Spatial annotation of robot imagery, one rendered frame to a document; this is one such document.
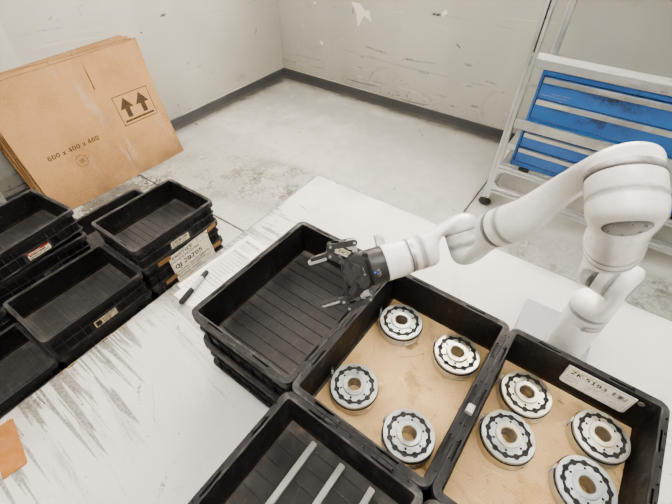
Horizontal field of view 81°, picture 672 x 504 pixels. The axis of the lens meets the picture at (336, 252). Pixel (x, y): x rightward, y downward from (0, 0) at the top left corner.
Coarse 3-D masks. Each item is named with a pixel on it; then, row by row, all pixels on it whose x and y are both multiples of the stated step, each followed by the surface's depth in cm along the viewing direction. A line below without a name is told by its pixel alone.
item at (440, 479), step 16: (512, 336) 84; (528, 336) 84; (560, 352) 81; (496, 368) 79; (592, 368) 79; (624, 384) 76; (480, 400) 75; (656, 400) 74; (464, 432) 70; (656, 432) 70; (656, 448) 68; (448, 464) 66; (656, 464) 66; (656, 480) 65; (432, 496) 64; (656, 496) 63
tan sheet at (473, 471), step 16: (512, 368) 90; (496, 384) 87; (496, 400) 84; (560, 400) 84; (576, 400) 84; (480, 416) 82; (560, 416) 82; (544, 432) 80; (560, 432) 80; (464, 448) 77; (544, 448) 77; (560, 448) 77; (464, 464) 75; (480, 464) 75; (528, 464) 75; (544, 464) 75; (624, 464) 75; (448, 480) 73; (464, 480) 73; (480, 480) 73; (496, 480) 73; (512, 480) 73; (528, 480) 73; (544, 480) 73; (448, 496) 72; (464, 496) 72; (480, 496) 72; (496, 496) 72; (512, 496) 72; (528, 496) 72; (544, 496) 72
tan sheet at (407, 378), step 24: (432, 336) 96; (360, 360) 91; (384, 360) 91; (408, 360) 91; (480, 360) 91; (384, 384) 87; (408, 384) 87; (432, 384) 87; (456, 384) 87; (336, 408) 83; (384, 408) 83; (408, 408) 83; (432, 408) 83; (456, 408) 83; (432, 456) 76
